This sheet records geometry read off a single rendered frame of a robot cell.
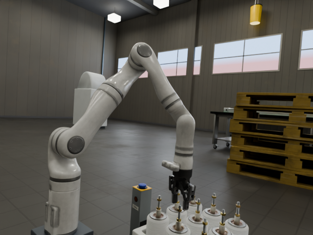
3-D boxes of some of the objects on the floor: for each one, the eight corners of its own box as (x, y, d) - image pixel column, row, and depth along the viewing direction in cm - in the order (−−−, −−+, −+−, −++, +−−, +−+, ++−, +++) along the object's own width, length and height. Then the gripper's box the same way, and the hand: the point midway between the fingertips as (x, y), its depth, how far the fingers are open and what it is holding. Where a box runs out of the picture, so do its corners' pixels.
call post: (136, 255, 106) (140, 191, 105) (128, 247, 111) (132, 187, 110) (147, 249, 111) (152, 188, 110) (139, 242, 116) (143, 184, 115)
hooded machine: (107, 128, 693) (111, 74, 687) (87, 129, 634) (91, 70, 628) (91, 126, 743) (94, 75, 736) (71, 126, 684) (74, 71, 678)
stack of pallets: (358, 180, 273) (367, 101, 269) (381, 205, 194) (393, 93, 191) (242, 160, 350) (248, 98, 346) (224, 171, 271) (231, 92, 267)
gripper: (203, 169, 81) (200, 213, 81) (178, 160, 94) (175, 197, 94) (187, 171, 77) (184, 217, 77) (164, 161, 90) (160, 200, 90)
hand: (180, 203), depth 86 cm, fingers open, 6 cm apart
